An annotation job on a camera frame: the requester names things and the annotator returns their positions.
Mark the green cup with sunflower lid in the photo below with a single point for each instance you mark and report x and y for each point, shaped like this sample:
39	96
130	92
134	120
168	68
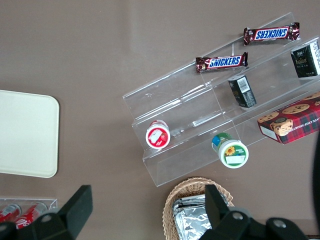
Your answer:
232	153

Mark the red cola can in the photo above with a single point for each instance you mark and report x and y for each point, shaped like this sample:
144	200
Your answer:
8	212
30	213

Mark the foil wrapped package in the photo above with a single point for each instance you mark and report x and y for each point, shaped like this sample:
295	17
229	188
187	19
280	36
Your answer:
190	202
192	225

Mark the cream plastic tray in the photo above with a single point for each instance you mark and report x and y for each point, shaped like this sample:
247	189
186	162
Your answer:
27	135

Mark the tan wicker basket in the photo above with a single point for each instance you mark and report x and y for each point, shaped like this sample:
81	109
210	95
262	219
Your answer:
190	187

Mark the Snickers chocolate bar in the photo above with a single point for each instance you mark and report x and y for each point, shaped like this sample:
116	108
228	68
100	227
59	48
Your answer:
271	33
222	62

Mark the clear acrylic tiered shelf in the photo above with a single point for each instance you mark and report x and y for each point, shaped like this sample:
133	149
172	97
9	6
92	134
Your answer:
190	105

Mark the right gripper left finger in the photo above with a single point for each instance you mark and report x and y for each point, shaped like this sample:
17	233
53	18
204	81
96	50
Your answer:
75	210

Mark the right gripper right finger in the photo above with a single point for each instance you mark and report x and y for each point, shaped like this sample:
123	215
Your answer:
220	215

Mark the clear acrylic can holder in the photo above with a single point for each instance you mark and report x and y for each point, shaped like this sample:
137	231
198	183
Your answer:
51	203

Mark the red lidded yogurt cup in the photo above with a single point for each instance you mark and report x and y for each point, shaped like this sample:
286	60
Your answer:
158	136

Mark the red tartan cookie box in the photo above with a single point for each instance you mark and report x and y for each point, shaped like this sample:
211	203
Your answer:
292	122

